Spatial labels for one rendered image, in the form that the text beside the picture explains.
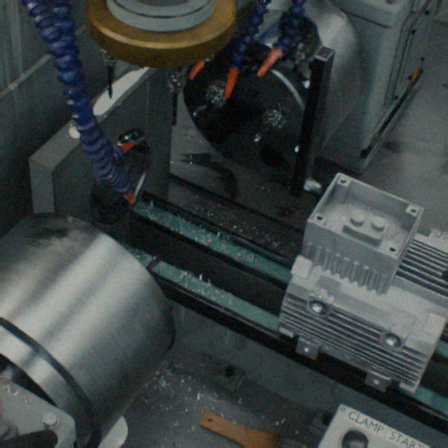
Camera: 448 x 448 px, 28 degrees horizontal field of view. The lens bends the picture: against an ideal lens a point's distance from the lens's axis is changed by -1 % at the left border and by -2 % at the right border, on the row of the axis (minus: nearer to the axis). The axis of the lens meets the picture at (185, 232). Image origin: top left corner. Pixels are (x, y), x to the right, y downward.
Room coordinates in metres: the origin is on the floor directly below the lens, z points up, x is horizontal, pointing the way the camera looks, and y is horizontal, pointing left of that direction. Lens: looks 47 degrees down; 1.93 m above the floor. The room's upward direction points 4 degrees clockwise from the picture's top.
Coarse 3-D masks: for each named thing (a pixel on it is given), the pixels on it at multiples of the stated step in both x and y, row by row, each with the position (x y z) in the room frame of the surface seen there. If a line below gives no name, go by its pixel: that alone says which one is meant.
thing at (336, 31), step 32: (256, 0) 1.24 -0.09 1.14; (288, 0) 1.22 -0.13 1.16; (320, 0) 1.25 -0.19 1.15; (320, 32) 1.15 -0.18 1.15; (352, 32) 1.20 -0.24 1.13; (192, 64) 1.14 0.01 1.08; (224, 64) 1.11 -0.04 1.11; (256, 64) 1.08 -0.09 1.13; (288, 64) 1.07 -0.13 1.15; (352, 64) 1.15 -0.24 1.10; (192, 96) 1.14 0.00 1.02; (256, 96) 1.08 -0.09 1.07; (288, 96) 1.06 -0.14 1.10; (352, 96) 1.13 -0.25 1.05; (224, 128) 1.10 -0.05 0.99; (256, 128) 1.08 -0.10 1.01; (288, 128) 1.05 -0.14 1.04; (256, 160) 1.07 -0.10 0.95; (288, 160) 1.05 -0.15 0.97
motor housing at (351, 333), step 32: (416, 256) 0.75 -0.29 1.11; (288, 288) 0.73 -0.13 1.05; (352, 288) 0.72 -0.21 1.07; (416, 288) 0.71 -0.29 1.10; (288, 320) 0.71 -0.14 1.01; (320, 320) 0.70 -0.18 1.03; (352, 320) 0.69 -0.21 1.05; (384, 320) 0.68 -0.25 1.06; (416, 320) 0.68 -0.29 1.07; (352, 352) 0.68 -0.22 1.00; (384, 352) 0.66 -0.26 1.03; (416, 352) 0.65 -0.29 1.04
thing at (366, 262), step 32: (352, 192) 0.84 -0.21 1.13; (384, 192) 0.82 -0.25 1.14; (320, 224) 0.76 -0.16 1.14; (352, 224) 0.78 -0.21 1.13; (384, 224) 0.77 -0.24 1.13; (416, 224) 0.77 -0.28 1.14; (320, 256) 0.75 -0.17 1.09; (352, 256) 0.73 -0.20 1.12; (384, 256) 0.72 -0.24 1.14; (384, 288) 0.71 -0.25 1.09
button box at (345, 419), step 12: (348, 408) 0.54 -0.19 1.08; (336, 420) 0.53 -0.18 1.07; (348, 420) 0.53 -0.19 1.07; (360, 420) 0.53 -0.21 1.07; (372, 420) 0.53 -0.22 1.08; (336, 432) 0.52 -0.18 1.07; (372, 432) 0.51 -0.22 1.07; (384, 432) 0.51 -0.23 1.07; (396, 432) 0.51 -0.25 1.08; (324, 444) 0.50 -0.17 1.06; (336, 444) 0.50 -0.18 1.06; (372, 444) 0.50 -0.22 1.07; (384, 444) 0.50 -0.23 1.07; (396, 444) 0.50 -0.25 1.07; (408, 444) 0.50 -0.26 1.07; (420, 444) 0.50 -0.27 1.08
